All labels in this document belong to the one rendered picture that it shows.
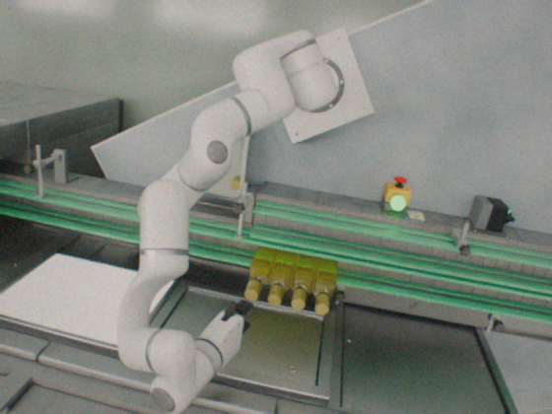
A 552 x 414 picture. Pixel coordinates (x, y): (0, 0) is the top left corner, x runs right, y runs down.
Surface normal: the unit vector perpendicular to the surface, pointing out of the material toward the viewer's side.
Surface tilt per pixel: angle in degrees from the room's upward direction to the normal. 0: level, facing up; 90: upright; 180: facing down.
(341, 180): 0
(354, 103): 5
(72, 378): 90
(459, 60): 0
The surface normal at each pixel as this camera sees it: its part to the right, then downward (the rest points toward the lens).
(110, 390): 0.14, -0.92
